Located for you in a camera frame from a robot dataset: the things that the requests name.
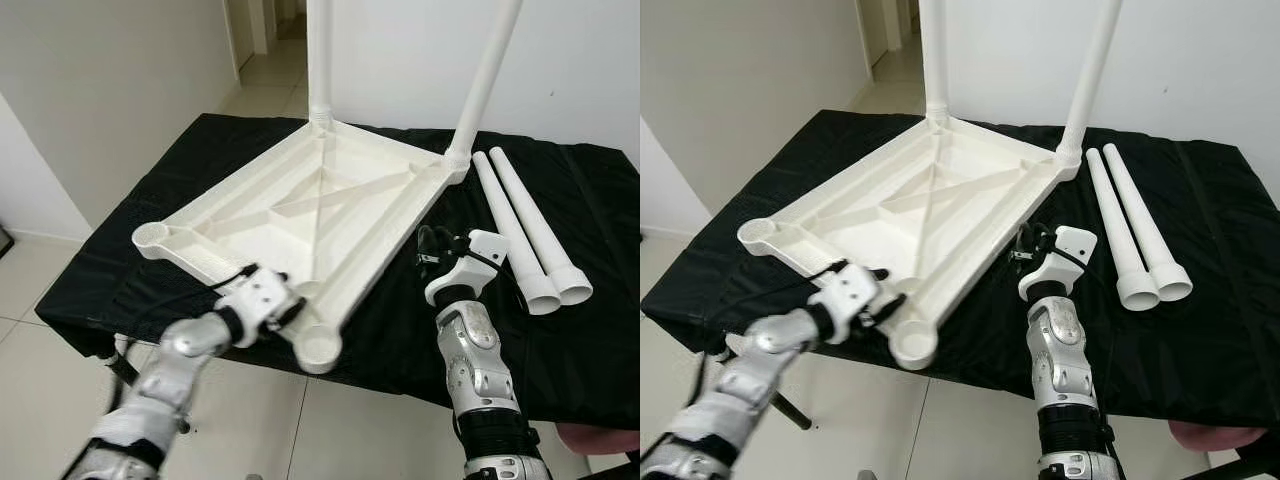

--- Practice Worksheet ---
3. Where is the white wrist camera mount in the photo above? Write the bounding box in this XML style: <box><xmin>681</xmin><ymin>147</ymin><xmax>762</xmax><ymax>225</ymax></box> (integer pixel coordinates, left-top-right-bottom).
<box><xmin>812</xmin><ymin>262</ymin><xmax>886</xmax><ymax>341</ymax></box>
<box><xmin>425</xmin><ymin>229</ymin><xmax>509</xmax><ymax>308</ymax></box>
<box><xmin>1018</xmin><ymin>226</ymin><xmax>1099</xmax><ymax>301</ymax></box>
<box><xmin>213</xmin><ymin>265</ymin><xmax>301</xmax><ymax>346</ymax></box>

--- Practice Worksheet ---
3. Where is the white plastic table top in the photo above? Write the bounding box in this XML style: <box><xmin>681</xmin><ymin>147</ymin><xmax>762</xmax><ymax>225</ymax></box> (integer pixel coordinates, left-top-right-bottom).
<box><xmin>132</xmin><ymin>118</ymin><xmax>471</xmax><ymax>376</ymax></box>
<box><xmin>737</xmin><ymin>112</ymin><xmax>1083</xmax><ymax>371</ymax></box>

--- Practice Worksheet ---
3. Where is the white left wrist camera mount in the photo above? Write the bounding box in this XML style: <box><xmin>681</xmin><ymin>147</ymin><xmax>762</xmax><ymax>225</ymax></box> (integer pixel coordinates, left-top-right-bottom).
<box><xmin>812</xmin><ymin>262</ymin><xmax>886</xmax><ymax>341</ymax></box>
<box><xmin>213</xmin><ymin>265</ymin><xmax>301</xmax><ymax>346</ymax></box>

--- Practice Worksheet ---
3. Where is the white plastic table leg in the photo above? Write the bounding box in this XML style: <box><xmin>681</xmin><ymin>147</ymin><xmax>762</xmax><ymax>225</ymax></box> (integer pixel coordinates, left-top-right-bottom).
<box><xmin>1086</xmin><ymin>147</ymin><xmax>1161</xmax><ymax>312</ymax></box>
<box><xmin>489</xmin><ymin>146</ymin><xmax>595</xmax><ymax>307</ymax></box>
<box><xmin>1102</xmin><ymin>143</ymin><xmax>1194</xmax><ymax>303</ymax></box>
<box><xmin>472</xmin><ymin>150</ymin><xmax>564</xmax><ymax>317</ymax></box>
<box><xmin>443</xmin><ymin>0</ymin><xmax>525</xmax><ymax>171</ymax></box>
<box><xmin>306</xmin><ymin>0</ymin><xmax>335</xmax><ymax>129</ymax></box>
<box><xmin>1058</xmin><ymin>0</ymin><xmax>1125</xmax><ymax>169</ymax></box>
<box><xmin>920</xmin><ymin>0</ymin><xmax>951</xmax><ymax>126</ymax></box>

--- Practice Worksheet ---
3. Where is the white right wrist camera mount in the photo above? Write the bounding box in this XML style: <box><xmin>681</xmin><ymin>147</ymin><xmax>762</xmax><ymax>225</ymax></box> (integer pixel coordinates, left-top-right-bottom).
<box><xmin>1018</xmin><ymin>226</ymin><xmax>1099</xmax><ymax>301</ymax></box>
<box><xmin>425</xmin><ymin>229</ymin><xmax>509</xmax><ymax>308</ymax></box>

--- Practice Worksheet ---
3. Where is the black cloth table cover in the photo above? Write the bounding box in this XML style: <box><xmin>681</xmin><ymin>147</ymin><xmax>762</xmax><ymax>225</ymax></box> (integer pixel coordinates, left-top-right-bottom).
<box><xmin>640</xmin><ymin>108</ymin><xmax>1280</xmax><ymax>431</ymax></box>
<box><xmin>35</xmin><ymin>112</ymin><xmax>641</xmax><ymax>431</ymax></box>

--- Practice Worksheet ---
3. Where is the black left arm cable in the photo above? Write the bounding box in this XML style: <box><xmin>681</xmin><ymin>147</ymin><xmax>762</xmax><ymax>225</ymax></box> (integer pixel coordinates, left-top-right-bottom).
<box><xmin>100</xmin><ymin>262</ymin><xmax>256</xmax><ymax>421</ymax></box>
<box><xmin>690</xmin><ymin>262</ymin><xmax>851</xmax><ymax>401</ymax></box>

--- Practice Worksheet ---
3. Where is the pink cushion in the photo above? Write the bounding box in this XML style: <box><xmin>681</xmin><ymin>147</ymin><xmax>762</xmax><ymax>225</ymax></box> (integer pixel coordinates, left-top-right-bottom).
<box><xmin>555</xmin><ymin>422</ymin><xmax>641</xmax><ymax>456</ymax></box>
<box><xmin>1168</xmin><ymin>420</ymin><xmax>1266</xmax><ymax>453</ymax></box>

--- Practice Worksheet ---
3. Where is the black metal table leg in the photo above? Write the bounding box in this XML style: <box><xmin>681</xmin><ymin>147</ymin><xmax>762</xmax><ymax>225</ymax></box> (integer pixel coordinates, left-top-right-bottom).
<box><xmin>103</xmin><ymin>338</ymin><xmax>193</xmax><ymax>433</ymax></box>
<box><xmin>1210</xmin><ymin>455</ymin><xmax>1280</xmax><ymax>480</ymax></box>
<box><xmin>768</xmin><ymin>388</ymin><xmax>814</xmax><ymax>433</ymax></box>

